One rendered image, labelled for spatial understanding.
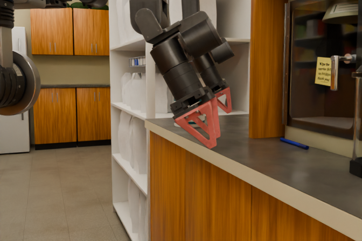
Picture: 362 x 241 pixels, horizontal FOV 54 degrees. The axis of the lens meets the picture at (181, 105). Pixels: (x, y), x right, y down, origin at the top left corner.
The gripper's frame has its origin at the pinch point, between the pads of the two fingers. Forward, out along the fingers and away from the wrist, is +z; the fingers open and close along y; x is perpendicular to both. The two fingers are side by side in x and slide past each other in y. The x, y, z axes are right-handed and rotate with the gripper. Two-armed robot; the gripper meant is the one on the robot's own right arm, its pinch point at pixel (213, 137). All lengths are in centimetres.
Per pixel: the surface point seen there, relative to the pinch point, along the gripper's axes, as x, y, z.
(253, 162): -2.1, 24.7, 12.7
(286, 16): -31, 56, -18
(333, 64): -31.0, 31.0, 0.7
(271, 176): -5.2, 13.0, 14.5
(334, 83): -29.1, 30.8, 5.1
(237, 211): 8.5, 29.8, 24.0
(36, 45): 240, 433, -197
